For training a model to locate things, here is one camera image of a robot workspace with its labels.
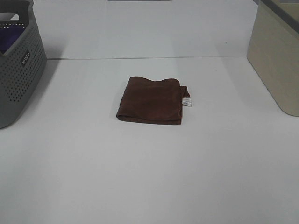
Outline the purple cloth in basket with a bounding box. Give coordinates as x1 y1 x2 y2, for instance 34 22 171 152
0 26 24 54

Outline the beige storage bin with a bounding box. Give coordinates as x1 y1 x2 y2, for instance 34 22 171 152
247 0 299 117

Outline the brown towel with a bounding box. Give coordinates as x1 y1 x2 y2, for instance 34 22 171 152
116 77 190 125

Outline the grey perforated laundry basket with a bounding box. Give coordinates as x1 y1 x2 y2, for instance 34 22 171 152
0 0 47 128

